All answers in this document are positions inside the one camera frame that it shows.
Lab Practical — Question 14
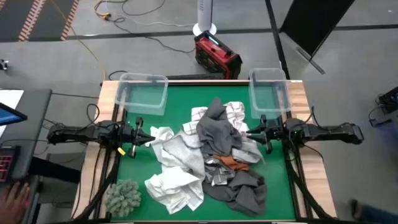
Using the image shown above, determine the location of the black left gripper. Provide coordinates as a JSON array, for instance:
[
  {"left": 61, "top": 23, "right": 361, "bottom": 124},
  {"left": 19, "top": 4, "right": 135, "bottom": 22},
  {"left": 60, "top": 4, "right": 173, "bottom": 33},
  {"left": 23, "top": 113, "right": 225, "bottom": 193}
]
[{"left": 123, "top": 117, "right": 155, "bottom": 159}]

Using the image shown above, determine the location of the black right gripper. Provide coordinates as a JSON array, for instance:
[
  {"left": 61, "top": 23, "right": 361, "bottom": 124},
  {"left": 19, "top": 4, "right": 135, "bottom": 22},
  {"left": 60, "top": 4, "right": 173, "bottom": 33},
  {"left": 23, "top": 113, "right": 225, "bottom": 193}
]
[{"left": 247, "top": 114, "right": 284, "bottom": 155}]

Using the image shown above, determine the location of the white red-checked towel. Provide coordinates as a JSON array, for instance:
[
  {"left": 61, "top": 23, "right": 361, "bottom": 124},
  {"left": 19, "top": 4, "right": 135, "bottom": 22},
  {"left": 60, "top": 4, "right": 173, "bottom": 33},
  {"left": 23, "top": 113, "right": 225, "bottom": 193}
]
[{"left": 182, "top": 101, "right": 251, "bottom": 135}]

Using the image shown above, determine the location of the orange towel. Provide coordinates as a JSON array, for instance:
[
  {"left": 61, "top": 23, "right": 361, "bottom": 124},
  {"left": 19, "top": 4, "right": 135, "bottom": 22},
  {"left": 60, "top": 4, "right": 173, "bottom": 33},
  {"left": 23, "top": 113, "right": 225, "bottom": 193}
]
[{"left": 213, "top": 154, "right": 251, "bottom": 172}]

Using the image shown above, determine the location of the dark grey terry towel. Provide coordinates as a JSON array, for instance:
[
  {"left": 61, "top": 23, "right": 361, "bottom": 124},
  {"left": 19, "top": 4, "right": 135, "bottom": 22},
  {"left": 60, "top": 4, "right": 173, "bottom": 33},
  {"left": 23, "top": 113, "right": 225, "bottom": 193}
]
[
  {"left": 201, "top": 169, "right": 268, "bottom": 217},
  {"left": 195, "top": 97, "right": 243, "bottom": 156}
]

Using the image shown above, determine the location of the grey plaid towel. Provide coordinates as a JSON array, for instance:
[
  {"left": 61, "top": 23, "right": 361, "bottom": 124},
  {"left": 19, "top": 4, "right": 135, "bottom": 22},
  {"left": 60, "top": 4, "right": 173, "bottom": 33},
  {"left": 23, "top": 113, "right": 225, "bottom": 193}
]
[{"left": 203, "top": 157, "right": 237, "bottom": 187}]

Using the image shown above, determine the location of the green table mat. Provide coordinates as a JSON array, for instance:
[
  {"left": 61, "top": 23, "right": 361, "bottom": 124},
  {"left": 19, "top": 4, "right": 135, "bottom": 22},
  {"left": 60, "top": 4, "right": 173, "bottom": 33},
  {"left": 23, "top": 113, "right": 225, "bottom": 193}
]
[{"left": 116, "top": 84, "right": 297, "bottom": 222}]

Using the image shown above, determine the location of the clear plastic bin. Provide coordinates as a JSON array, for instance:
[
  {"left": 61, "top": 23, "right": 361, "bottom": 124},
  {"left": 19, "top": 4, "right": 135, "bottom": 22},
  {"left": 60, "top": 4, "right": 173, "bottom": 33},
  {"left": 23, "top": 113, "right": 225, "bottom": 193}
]
[
  {"left": 248, "top": 67, "right": 292, "bottom": 120},
  {"left": 114, "top": 72, "right": 169, "bottom": 116}
]

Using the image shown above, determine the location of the green artificial plant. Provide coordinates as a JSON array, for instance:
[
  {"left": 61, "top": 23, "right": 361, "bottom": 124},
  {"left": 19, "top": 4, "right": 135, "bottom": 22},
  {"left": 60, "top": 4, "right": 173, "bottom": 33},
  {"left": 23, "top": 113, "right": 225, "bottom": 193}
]
[{"left": 104, "top": 179, "right": 142, "bottom": 218}]

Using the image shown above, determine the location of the black power strip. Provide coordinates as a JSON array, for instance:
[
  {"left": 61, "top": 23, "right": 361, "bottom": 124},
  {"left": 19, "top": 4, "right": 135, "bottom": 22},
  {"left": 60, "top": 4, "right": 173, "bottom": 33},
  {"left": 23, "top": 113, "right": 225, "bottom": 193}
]
[{"left": 164, "top": 73, "right": 225, "bottom": 81}]

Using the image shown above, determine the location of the red black power station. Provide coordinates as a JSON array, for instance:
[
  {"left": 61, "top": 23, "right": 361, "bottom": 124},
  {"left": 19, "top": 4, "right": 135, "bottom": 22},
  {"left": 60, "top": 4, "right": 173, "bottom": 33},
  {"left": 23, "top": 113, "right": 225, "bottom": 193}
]
[{"left": 193, "top": 30, "right": 244, "bottom": 80}]

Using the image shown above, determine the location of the black desk crossbar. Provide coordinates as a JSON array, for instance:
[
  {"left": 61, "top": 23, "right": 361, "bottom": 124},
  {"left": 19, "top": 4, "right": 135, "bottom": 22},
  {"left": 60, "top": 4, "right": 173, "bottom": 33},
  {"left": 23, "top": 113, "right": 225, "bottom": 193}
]
[{"left": 29, "top": 156, "right": 82, "bottom": 184}]

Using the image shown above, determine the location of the grey desk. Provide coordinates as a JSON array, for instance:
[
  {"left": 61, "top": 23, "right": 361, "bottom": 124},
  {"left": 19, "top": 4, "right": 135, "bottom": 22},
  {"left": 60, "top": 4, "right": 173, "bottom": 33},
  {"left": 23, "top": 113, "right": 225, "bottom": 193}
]
[{"left": 0, "top": 88, "right": 53, "bottom": 224}]

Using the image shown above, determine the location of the black monitor on stand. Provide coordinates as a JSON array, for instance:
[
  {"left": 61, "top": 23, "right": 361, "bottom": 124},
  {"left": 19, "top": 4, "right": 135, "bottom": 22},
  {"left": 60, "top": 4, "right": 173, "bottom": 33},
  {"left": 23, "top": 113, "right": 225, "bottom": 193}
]
[{"left": 279, "top": 0, "right": 356, "bottom": 75}]

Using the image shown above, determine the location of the person's foot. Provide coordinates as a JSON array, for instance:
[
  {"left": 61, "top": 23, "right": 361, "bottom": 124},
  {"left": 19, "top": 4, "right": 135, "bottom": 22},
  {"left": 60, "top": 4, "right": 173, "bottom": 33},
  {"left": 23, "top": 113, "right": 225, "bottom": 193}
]
[{"left": 349, "top": 198, "right": 367, "bottom": 222}]

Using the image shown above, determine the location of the white tower fan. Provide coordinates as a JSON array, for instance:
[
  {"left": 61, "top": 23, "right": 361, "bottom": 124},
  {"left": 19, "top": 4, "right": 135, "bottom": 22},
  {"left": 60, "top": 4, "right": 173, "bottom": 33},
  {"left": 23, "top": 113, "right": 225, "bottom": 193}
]
[{"left": 192, "top": 0, "right": 218, "bottom": 37}]

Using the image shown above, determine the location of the white paper sheet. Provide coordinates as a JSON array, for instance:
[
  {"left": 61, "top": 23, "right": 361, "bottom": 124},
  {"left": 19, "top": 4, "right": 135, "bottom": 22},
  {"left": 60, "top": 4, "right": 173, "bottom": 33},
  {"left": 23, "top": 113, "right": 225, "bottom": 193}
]
[{"left": 0, "top": 89, "right": 25, "bottom": 138}]

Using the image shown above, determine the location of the backlit black keyboard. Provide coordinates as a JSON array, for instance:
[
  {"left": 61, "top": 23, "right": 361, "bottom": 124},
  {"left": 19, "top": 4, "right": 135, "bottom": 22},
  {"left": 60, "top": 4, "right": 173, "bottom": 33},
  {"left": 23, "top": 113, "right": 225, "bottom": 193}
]
[{"left": 0, "top": 145, "right": 21, "bottom": 184}]

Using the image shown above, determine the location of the person's leg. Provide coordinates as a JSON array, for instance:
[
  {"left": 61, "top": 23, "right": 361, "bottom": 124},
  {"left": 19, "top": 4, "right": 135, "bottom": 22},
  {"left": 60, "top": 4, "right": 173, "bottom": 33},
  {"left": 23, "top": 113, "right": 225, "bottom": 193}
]
[{"left": 360, "top": 203, "right": 398, "bottom": 224}]

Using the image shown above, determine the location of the person's hand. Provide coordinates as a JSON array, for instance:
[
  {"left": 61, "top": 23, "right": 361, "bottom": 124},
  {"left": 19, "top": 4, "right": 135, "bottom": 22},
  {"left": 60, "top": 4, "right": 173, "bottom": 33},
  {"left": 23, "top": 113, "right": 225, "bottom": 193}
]
[{"left": 0, "top": 182, "right": 31, "bottom": 224}]

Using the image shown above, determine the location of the black orange-striped floor mat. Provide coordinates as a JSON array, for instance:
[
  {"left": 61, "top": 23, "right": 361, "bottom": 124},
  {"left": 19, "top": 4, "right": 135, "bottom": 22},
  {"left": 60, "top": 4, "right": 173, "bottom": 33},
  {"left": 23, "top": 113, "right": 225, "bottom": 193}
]
[{"left": 0, "top": 0, "right": 80, "bottom": 42}]

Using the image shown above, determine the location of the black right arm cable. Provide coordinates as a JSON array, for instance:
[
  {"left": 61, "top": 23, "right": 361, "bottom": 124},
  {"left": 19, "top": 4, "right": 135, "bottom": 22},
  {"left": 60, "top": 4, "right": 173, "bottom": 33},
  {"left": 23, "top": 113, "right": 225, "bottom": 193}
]
[{"left": 306, "top": 105, "right": 352, "bottom": 131}]

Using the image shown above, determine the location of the black table frame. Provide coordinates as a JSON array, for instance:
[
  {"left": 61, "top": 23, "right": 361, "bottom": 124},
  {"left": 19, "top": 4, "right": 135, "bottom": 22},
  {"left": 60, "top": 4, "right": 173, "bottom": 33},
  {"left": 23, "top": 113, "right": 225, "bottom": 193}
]
[{"left": 98, "top": 80, "right": 313, "bottom": 223}]

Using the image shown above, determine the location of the black cable bundle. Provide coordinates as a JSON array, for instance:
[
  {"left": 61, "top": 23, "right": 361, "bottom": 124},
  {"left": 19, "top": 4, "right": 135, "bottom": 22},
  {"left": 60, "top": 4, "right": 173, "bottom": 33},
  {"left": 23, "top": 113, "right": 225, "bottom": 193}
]
[
  {"left": 284, "top": 146, "right": 332, "bottom": 220},
  {"left": 74, "top": 146, "right": 123, "bottom": 221}
]

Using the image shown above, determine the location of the short black floor cable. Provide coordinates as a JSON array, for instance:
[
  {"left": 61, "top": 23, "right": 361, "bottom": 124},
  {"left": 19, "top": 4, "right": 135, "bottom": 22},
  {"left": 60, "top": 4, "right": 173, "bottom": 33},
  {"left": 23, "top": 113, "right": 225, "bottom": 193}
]
[{"left": 108, "top": 70, "right": 129, "bottom": 81}]

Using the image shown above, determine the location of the long black floor cable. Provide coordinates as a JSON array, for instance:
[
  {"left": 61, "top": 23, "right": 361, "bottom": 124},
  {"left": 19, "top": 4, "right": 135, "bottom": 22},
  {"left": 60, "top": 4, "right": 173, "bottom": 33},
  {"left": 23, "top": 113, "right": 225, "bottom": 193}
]
[{"left": 112, "top": 17, "right": 196, "bottom": 54}]

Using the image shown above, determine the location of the white floor cable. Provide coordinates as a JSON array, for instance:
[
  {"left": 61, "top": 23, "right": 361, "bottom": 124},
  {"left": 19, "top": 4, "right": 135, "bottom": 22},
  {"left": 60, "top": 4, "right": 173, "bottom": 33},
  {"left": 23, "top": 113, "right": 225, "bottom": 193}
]
[{"left": 104, "top": 0, "right": 196, "bottom": 28}]

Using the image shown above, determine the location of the looped black floor cable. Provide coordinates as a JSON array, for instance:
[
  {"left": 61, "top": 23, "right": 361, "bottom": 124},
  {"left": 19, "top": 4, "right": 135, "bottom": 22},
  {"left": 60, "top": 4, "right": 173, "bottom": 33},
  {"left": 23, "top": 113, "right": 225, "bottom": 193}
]
[{"left": 121, "top": 0, "right": 166, "bottom": 16}]

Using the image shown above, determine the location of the yellow floor cable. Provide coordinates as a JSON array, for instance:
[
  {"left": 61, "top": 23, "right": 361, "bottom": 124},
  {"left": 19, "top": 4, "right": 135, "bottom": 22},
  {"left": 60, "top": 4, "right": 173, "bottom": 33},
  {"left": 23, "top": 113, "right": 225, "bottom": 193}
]
[{"left": 49, "top": 0, "right": 112, "bottom": 82}]

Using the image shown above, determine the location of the black device with cables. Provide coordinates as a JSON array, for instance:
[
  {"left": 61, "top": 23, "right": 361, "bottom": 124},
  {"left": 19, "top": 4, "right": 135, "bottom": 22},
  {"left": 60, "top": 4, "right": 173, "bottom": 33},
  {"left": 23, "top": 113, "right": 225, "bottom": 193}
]
[{"left": 368, "top": 86, "right": 398, "bottom": 128}]

